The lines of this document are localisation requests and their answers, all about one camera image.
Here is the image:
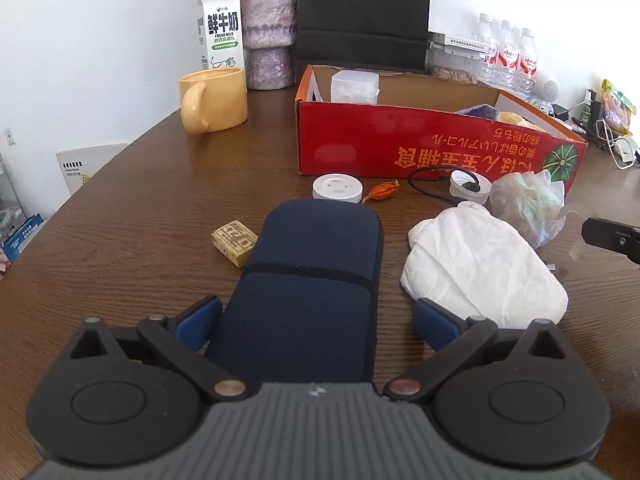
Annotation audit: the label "water bottle red label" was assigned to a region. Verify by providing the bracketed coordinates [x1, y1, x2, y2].
[477, 12, 501, 83]
[495, 19, 521, 93]
[515, 26, 541, 101]

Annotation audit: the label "purple knitted cloth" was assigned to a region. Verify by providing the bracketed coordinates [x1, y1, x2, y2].
[452, 103, 500, 121]

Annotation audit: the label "black paper bag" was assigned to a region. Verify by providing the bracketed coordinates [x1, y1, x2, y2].
[295, 0, 432, 73]

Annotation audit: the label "clear seed container white lid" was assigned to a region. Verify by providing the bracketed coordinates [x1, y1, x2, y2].
[427, 32, 493, 85]

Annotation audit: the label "clear plastic swab box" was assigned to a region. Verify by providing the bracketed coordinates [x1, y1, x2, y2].
[330, 70, 381, 105]

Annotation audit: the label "white cardboard box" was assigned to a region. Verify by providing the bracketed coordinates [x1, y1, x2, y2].
[56, 142, 132, 194]

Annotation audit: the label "red cardboard box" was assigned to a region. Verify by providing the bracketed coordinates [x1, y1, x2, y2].
[294, 64, 589, 196]

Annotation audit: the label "white green milk carton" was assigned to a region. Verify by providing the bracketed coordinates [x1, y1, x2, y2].
[195, 0, 246, 73]

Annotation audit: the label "white cloth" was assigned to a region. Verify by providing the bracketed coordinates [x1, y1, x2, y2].
[400, 201, 570, 328]

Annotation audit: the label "yellow white plush toy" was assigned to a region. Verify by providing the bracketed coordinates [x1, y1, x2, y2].
[497, 110, 551, 133]

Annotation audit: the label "blue white carton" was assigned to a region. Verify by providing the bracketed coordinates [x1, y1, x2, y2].
[0, 214, 47, 267]

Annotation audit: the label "yellow mug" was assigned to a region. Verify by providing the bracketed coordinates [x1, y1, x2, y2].
[179, 66, 249, 134]

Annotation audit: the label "yellow pink snack packet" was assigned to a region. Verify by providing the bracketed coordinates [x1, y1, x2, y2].
[600, 79, 638, 136]

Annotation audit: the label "white disc with black cable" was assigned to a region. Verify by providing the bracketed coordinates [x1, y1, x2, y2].
[407, 166, 496, 207]

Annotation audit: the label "purple speckled vase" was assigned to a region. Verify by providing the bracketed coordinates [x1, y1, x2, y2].
[236, 0, 299, 91]

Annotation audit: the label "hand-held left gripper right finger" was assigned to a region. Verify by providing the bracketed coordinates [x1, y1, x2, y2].
[384, 297, 576, 403]

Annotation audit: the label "dark blue case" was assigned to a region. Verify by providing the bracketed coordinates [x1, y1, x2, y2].
[206, 198, 385, 386]

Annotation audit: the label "white round disc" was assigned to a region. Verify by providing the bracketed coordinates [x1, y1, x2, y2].
[312, 173, 364, 204]

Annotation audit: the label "white robot speaker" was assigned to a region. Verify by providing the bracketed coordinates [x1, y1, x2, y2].
[530, 71, 561, 111]

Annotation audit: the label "plastic bag green contents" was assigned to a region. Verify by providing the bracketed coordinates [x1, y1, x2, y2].
[489, 169, 568, 250]

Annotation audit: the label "white plug adapter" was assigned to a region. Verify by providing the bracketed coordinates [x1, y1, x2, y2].
[612, 137, 639, 168]

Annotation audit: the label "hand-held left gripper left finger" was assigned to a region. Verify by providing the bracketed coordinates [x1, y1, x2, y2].
[65, 296, 249, 402]

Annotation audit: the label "white cable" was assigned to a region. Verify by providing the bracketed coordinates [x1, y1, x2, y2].
[595, 120, 636, 170]

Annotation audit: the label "small yellow box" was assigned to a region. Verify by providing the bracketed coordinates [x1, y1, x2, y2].
[211, 220, 259, 267]

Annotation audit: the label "orange dried petal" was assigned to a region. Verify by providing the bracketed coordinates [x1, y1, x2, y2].
[362, 180, 401, 204]

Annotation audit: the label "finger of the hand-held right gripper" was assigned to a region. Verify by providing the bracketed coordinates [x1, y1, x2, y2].
[581, 216, 640, 264]

